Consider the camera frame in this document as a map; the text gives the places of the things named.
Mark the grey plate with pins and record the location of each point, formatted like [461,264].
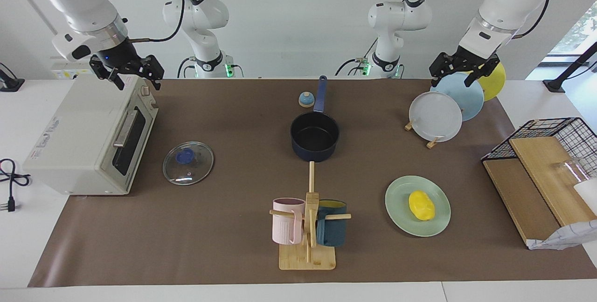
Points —
[436,118]

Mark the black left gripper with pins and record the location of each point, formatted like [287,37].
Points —
[471,58]

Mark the light blue plate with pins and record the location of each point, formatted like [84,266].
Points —
[468,101]

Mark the clear glass cup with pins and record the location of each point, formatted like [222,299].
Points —
[571,169]

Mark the dark teal mug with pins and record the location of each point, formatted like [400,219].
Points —
[332,232]

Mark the pink ribbed mug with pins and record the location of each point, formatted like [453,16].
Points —
[285,223]

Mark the wooden mug tree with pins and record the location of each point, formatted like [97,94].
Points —
[298,260]

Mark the wooden shelf rack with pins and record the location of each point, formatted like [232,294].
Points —
[522,195]

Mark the white cup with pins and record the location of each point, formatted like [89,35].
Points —
[588,195]

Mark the green plate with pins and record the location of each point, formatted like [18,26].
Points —
[399,209]

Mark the glass lid blue knob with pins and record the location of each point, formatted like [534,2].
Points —
[185,156]

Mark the beige toaster oven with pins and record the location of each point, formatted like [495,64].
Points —
[79,139]

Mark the wooden plate rack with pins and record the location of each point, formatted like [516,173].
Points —
[432,144]

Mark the brown table mat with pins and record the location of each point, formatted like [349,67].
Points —
[210,227]

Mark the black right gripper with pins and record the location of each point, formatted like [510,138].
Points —
[119,57]

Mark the blue call bell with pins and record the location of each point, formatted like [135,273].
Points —
[306,100]

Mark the glass window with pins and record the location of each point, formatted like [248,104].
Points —
[578,31]

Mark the black angled stand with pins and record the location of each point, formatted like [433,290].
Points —
[557,84]

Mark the yellow plate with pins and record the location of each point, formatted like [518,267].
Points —
[495,83]

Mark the white checked cloth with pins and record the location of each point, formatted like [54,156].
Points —
[571,236]

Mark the dark blue saucepan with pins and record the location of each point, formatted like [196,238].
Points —
[315,134]

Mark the white power strip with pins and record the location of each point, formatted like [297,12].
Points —
[70,71]

